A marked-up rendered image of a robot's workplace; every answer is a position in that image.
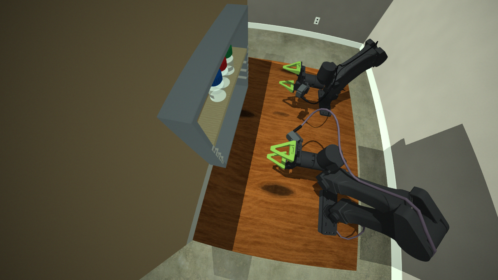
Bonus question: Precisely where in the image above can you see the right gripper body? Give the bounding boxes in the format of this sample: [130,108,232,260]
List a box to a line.
[293,62,316,97]

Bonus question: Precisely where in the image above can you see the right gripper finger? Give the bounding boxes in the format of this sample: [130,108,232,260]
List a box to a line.
[283,61,301,75]
[279,80,294,93]

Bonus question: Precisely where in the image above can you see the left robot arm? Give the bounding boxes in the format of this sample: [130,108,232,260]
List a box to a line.
[310,144,449,262]

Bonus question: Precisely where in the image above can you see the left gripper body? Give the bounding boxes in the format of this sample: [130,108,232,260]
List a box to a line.
[284,132,314,169]

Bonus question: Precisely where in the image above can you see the light wooden shelf board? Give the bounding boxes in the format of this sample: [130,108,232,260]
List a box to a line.
[198,47,247,147]

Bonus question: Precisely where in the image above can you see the clear bottle with blue cap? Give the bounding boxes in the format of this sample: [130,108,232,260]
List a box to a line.
[209,69,226,102]

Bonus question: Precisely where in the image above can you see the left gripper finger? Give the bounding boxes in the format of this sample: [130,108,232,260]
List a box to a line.
[267,153,286,169]
[270,140,296,163]

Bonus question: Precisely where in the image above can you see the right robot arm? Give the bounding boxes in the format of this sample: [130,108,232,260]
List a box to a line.
[312,39,388,110]

